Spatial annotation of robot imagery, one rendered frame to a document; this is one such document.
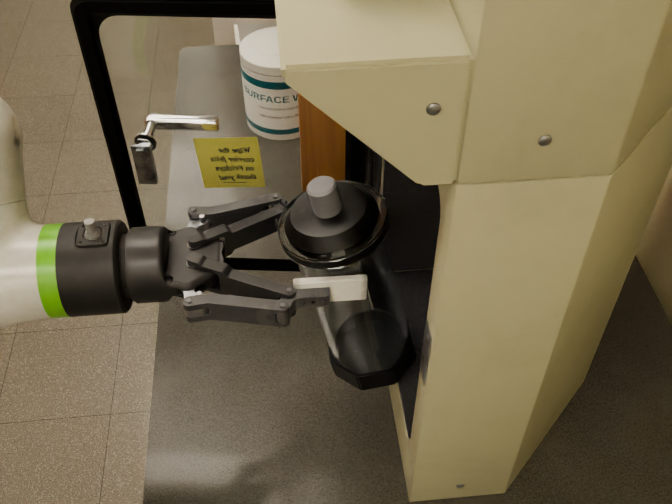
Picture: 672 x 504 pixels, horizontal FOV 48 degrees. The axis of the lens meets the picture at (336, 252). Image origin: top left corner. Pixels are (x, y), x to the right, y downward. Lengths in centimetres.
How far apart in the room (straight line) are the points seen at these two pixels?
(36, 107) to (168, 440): 244
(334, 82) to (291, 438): 57
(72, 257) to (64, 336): 162
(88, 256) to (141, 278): 5
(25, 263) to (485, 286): 41
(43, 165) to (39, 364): 91
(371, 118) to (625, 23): 16
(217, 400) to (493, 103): 61
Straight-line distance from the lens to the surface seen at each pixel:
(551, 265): 61
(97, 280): 73
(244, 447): 94
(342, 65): 46
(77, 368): 227
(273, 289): 71
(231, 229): 77
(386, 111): 48
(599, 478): 96
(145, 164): 92
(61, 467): 211
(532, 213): 56
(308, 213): 72
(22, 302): 76
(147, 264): 73
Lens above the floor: 175
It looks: 46 degrees down
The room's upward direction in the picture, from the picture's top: straight up
